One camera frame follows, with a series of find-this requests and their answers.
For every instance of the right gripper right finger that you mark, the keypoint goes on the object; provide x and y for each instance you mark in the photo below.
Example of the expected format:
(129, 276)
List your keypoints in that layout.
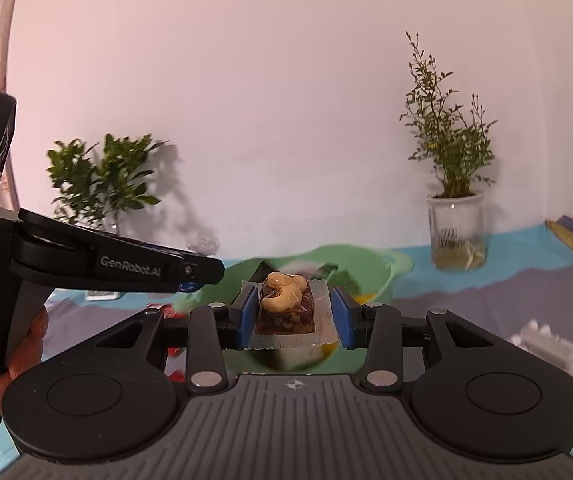
(378, 331)

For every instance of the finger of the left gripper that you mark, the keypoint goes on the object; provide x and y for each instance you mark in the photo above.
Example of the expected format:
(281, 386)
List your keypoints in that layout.
(200, 271)

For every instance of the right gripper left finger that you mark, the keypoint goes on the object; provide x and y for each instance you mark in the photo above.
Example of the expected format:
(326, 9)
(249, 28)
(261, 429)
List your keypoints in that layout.
(212, 329)

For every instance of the nut date clear-wrapped snack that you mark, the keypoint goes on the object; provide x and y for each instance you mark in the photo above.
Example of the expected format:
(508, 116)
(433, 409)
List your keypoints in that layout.
(288, 311)

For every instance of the person's left hand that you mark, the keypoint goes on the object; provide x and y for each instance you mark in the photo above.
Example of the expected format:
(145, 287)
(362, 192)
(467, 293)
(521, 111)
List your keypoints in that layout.
(28, 353)

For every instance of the green plastic bowl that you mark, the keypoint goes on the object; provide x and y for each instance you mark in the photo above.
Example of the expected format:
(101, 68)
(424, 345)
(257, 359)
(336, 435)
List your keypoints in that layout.
(365, 273)

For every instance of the leafy potted plant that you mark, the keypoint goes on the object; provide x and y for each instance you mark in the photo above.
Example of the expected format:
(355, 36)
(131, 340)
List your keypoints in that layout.
(96, 190)

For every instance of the blue grey table cloth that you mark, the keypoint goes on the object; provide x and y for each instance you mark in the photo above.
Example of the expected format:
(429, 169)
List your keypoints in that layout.
(528, 276)

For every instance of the thin plant in glass jar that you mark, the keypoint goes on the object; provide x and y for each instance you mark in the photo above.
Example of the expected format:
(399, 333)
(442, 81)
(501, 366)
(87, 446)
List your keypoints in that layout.
(455, 139)

